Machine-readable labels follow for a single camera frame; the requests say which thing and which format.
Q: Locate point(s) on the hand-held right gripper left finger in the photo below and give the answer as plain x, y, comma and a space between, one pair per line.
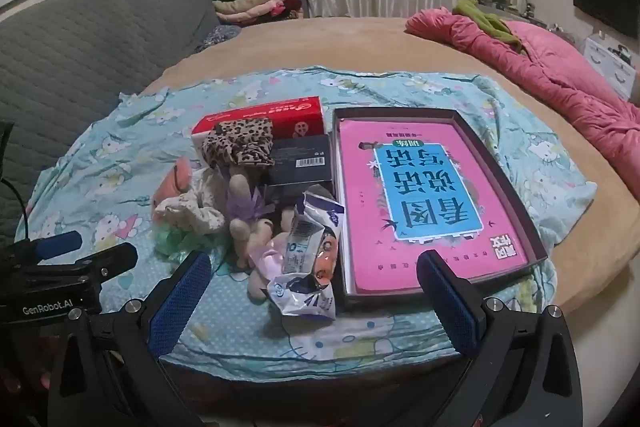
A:
180, 302

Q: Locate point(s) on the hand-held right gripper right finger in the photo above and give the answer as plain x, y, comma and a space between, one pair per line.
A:
445, 307

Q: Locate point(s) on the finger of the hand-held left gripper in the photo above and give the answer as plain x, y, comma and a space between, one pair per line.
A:
112, 257
57, 244

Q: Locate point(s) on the green tissue pack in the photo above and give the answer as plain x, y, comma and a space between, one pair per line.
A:
175, 241

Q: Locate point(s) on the white floral scrunchie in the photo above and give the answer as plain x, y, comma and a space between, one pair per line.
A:
200, 212

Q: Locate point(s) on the orange plush toy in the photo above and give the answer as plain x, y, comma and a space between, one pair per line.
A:
175, 179

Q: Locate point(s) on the pink book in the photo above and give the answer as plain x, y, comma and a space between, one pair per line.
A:
536, 253
365, 207

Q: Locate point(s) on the plush bunny doll pink dress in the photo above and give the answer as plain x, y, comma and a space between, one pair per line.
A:
240, 192

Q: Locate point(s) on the white purple snack packet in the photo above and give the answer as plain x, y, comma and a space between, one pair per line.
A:
310, 212

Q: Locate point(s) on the leopard print scrunchie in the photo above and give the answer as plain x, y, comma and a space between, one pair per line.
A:
240, 142

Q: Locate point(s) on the person's left hand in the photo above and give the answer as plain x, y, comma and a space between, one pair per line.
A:
12, 382

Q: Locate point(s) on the light blue printed blanket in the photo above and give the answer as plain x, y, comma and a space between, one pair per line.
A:
125, 147

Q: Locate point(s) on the dark blue box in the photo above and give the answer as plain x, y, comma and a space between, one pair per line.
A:
300, 154

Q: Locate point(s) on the grey quilted headboard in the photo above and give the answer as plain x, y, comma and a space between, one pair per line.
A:
90, 57

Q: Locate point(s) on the red and white tissue box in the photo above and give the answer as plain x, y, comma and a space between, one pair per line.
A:
280, 112

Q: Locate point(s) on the dark patterned pillow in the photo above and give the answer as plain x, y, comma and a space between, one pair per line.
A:
220, 36

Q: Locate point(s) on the pink quilt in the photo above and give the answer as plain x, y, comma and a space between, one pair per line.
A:
550, 57

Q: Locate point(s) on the beige bed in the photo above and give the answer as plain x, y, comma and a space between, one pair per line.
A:
350, 42

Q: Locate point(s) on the green cloth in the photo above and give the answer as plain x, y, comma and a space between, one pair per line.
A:
487, 24

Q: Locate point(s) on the white drawer cabinet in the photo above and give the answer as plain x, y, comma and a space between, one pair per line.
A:
607, 62

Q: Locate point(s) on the cluttered side table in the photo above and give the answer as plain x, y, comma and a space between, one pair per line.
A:
500, 4

